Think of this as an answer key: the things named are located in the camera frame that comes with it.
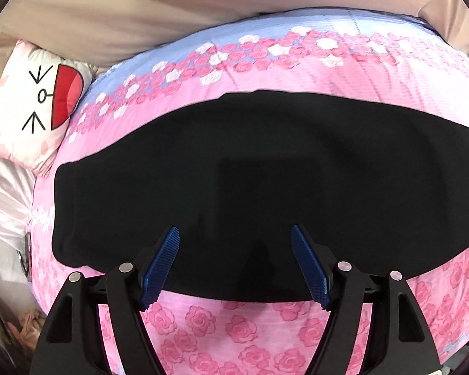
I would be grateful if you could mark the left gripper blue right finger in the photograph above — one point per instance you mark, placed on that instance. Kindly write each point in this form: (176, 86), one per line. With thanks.
(399, 339)

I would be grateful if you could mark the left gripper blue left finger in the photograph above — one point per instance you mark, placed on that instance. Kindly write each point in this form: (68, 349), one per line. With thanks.
(71, 341)

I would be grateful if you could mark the black pants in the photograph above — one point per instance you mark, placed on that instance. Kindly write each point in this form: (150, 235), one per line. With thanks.
(384, 187)

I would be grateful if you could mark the white satin pillow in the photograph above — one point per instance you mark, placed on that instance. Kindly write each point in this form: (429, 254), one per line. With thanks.
(16, 198)

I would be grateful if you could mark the cartoon face pillow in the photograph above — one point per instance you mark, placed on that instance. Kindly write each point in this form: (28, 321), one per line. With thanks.
(39, 92)

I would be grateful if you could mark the pink rose bed sheet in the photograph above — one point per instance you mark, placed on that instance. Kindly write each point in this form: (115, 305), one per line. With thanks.
(347, 53)

